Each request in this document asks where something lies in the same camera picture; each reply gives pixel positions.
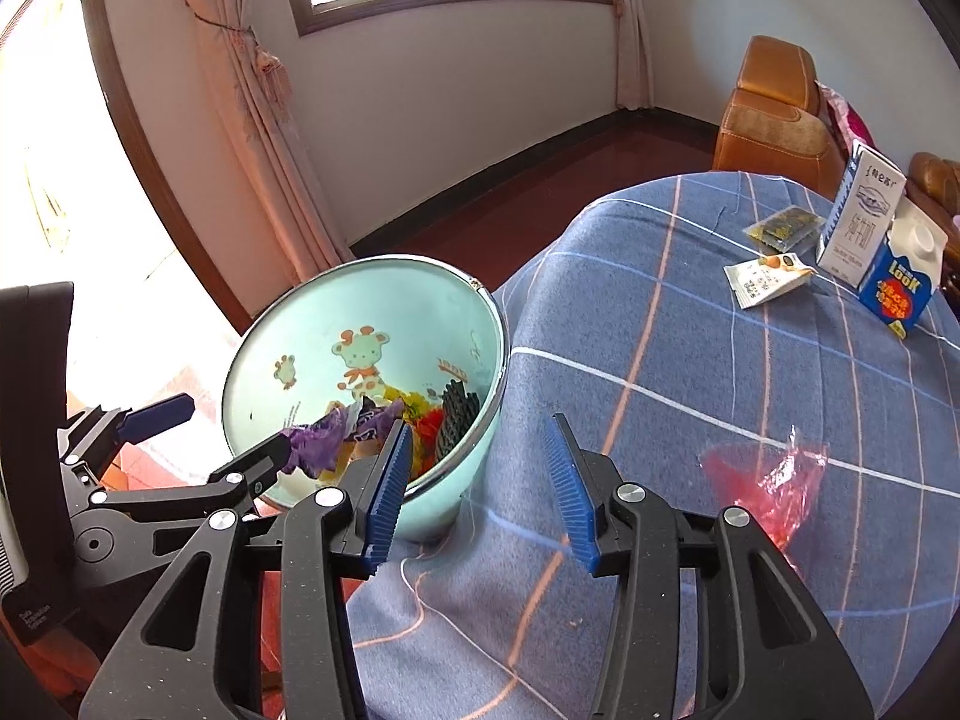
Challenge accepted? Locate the pink white pillow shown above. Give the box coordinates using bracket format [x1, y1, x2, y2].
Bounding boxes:
[816, 81, 875, 162]

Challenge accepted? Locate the white snack packet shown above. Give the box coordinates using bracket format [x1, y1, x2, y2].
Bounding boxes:
[724, 253, 818, 310]

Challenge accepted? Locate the dark green snack packet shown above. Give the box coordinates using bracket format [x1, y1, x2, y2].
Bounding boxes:
[742, 208, 822, 252]

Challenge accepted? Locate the blue white drink carton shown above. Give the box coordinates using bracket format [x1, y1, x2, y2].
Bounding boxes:
[857, 197, 947, 340]

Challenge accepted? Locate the short pink curtain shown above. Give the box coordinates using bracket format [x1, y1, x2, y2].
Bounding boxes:
[611, 0, 655, 112]

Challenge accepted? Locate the red plastic bag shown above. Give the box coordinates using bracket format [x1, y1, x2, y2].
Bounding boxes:
[701, 426, 830, 548]

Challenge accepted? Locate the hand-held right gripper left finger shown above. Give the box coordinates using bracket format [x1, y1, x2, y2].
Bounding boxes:
[79, 420, 415, 720]

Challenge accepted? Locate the brown leather armchair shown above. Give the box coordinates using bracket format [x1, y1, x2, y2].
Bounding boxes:
[712, 36, 848, 197]

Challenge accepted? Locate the tall white milk carton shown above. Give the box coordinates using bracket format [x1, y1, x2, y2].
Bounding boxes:
[815, 139, 906, 291]

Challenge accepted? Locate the light green cartoon bucket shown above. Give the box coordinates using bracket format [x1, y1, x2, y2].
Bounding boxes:
[220, 255, 511, 541]

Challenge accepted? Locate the red foam fruit net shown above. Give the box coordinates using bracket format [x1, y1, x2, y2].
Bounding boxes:
[409, 405, 445, 475]

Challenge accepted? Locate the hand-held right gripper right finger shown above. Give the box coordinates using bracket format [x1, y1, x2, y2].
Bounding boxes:
[544, 412, 875, 720]

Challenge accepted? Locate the yellow wrapper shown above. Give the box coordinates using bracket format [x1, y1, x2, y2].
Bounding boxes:
[384, 388, 430, 421]

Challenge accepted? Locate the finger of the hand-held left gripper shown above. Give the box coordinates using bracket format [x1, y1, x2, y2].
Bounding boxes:
[97, 431, 301, 537]
[58, 394, 197, 481]

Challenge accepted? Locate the long pink curtain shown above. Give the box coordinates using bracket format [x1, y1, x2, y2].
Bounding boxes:
[166, 0, 352, 271]

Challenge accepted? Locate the purple plastic wrapper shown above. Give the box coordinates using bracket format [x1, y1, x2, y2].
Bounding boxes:
[281, 399, 406, 477]

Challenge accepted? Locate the black foam net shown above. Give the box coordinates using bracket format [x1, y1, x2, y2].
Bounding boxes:
[433, 381, 481, 458]

